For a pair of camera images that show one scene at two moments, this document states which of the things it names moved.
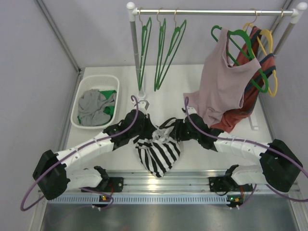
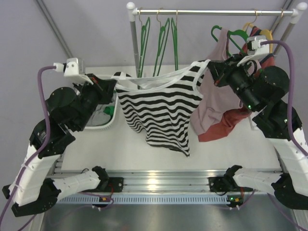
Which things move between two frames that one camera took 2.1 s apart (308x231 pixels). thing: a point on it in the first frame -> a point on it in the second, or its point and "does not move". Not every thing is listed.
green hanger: [176, 29] -> [175, 35]
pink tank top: [220, 93] does not move
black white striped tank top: [159, 150] -> [164, 103]
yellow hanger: [271, 51] does not move
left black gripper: [149, 123] -> [101, 87]
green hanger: [146, 32] does not move
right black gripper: [177, 133] -> [221, 70]
